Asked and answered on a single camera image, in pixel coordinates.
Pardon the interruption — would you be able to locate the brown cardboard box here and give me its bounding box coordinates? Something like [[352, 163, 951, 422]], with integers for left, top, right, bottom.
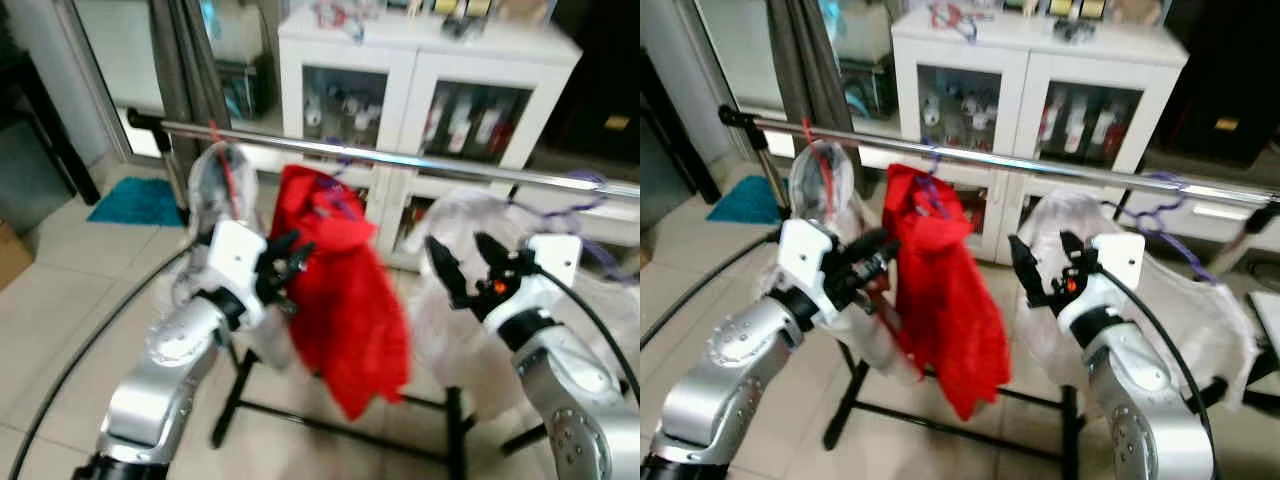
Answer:
[[0, 220, 36, 293]]

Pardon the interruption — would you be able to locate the red clothes hanger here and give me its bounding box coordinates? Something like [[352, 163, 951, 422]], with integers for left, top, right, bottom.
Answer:
[[800, 117, 841, 216], [205, 120, 241, 216]]

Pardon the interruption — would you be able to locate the white sheer garment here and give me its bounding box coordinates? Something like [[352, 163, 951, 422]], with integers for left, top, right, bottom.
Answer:
[[760, 138, 926, 386], [150, 140, 301, 373], [1012, 190, 1261, 411], [403, 188, 641, 396]]

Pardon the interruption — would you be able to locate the red hooded garment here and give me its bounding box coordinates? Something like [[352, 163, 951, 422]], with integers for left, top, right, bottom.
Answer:
[[268, 163, 412, 422], [880, 162, 1013, 422]]

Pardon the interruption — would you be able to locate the purple clothes hanger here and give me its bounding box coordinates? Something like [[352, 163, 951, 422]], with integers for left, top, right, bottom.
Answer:
[[320, 138, 366, 219], [918, 140, 956, 216], [1100, 170, 1216, 286], [508, 170, 626, 283]]

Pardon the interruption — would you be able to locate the red tangled cord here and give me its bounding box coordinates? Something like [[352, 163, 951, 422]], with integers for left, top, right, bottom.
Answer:
[[312, 0, 369, 43], [928, 0, 986, 43]]

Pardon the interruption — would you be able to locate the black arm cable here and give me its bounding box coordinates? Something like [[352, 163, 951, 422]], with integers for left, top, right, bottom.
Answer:
[[4, 238, 203, 480], [530, 263, 641, 406], [1093, 264, 1219, 471], [640, 232, 783, 349]]

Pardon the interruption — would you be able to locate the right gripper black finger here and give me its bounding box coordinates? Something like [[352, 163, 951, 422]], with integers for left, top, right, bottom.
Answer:
[[1058, 229, 1098, 274], [424, 235, 472, 307], [1007, 234, 1052, 306], [473, 231, 517, 280]]

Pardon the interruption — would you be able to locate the black cabinet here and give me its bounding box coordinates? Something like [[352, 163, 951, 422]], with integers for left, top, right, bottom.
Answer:
[[1150, 0, 1280, 169], [540, 0, 641, 169]]

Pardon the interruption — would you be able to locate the white glass-door cabinet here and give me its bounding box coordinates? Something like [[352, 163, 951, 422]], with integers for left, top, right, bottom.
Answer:
[[890, 5, 1189, 266], [277, 5, 584, 273]]

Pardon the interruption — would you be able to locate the teal floor mat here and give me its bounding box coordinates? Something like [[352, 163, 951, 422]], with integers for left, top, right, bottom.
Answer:
[[86, 177, 187, 228], [706, 175, 784, 225]]

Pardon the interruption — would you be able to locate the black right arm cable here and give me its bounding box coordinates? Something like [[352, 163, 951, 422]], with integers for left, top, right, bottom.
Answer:
[[530, 263, 641, 406], [1093, 264, 1219, 471]]

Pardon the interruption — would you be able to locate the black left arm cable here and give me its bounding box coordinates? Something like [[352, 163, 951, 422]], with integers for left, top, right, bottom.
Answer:
[[640, 232, 783, 349], [4, 238, 203, 480]]

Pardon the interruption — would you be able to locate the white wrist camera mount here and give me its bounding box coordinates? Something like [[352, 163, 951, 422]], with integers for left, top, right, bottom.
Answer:
[[205, 221, 271, 328], [777, 219, 841, 328], [1058, 232, 1147, 326], [487, 234, 584, 323]]

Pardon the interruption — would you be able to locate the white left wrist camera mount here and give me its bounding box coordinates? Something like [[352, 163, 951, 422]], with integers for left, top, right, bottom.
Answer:
[[777, 219, 841, 328], [205, 221, 271, 328]]

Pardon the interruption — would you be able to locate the grey curtain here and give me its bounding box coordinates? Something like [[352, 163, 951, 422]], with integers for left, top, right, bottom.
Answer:
[[765, 0, 851, 166], [150, 0, 236, 166]]

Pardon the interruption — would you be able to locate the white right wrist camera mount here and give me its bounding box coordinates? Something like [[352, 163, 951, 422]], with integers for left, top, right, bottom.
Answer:
[[1058, 232, 1147, 326], [487, 234, 584, 323]]

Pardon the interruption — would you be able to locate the silver rail clothes rack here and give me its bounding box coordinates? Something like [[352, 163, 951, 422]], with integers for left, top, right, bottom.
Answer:
[[717, 103, 1280, 480], [126, 107, 641, 480]]

